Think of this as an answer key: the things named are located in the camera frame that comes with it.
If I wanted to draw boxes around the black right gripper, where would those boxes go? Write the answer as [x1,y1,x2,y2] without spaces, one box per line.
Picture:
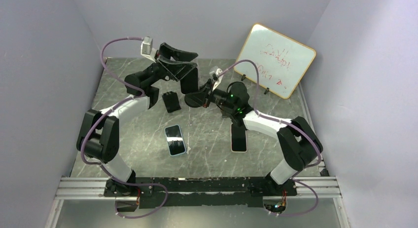
[186,78,237,111]

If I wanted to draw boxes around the black round base phone stand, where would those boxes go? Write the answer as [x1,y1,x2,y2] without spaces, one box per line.
[184,92,207,108]

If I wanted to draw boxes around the purple phone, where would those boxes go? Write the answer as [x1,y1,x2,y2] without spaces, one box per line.
[180,68,199,95]

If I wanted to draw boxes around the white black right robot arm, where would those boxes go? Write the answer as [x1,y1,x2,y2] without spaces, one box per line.
[185,79,323,195]

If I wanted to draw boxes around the white cased phone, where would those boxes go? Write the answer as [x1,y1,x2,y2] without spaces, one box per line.
[231,124,247,153]

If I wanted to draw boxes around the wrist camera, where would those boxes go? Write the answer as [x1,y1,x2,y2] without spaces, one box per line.
[209,66,223,91]
[140,37,157,63]

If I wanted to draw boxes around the blue cased phone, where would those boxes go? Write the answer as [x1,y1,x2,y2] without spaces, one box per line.
[164,125,187,156]

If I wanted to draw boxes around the yellow framed whiteboard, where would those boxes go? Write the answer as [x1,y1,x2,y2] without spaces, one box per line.
[234,23,316,99]

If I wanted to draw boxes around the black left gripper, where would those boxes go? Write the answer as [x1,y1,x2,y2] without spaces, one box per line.
[144,44,200,86]

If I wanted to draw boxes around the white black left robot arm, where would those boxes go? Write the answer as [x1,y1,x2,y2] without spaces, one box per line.
[76,39,199,196]

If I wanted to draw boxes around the black folding phone stand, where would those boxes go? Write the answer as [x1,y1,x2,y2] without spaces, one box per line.
[162,91,181,113]

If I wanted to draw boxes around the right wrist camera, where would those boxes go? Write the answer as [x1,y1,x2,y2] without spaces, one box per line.
[209,66,223,91]

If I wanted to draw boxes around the aluminium rail frame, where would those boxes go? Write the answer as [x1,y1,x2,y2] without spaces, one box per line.
[46,176,350,228]

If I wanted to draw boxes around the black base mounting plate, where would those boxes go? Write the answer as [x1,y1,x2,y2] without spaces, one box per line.
[104,177,297,208]

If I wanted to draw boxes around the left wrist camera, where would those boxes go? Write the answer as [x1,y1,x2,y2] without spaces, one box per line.
[140,37,157,63]

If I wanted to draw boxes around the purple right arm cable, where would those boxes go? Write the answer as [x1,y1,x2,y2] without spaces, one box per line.
[215,59,319,218]

